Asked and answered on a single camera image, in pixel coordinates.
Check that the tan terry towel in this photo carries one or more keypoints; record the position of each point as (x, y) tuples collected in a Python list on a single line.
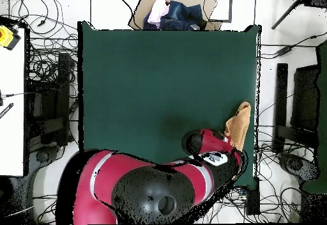
[(238, 127)]

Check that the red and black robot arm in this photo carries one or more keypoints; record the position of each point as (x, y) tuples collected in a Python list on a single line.
[(153, 189)]

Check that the dark green table cloth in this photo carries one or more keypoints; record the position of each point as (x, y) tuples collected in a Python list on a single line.
[(127, 81)]

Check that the purple dotted garment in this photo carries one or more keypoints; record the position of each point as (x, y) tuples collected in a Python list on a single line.
[(149, 25)]

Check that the blue jeans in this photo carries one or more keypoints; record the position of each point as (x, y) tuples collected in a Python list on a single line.
[(184, 15)]

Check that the black metal stand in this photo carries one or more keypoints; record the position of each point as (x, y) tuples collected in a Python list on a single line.
[(281, 94), (62, 94)]

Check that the pale pink garment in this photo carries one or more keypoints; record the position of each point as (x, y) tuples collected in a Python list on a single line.
[(158, 10)]

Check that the cardboard box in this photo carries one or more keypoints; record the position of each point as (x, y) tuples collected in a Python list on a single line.
[(141, 10)]

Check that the black rectangular box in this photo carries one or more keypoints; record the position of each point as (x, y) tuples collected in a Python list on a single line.
[(253, 199)]

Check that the round black base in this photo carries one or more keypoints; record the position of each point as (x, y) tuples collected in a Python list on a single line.
[(43, 156), (296, 165)]

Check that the white side table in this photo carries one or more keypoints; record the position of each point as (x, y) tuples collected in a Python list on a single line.
[(11, 107)]

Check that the black striped tool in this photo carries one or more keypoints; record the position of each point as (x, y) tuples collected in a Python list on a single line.
[(6, 110)]

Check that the green cloth-covered table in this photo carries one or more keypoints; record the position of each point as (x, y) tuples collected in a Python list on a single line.
[(322, 107)]

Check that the yellow emergency stop button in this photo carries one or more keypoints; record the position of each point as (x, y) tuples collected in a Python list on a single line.
[(5, 37)]

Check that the black tripod stand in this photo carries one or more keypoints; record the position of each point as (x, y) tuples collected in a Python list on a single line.
[(318, 0)]

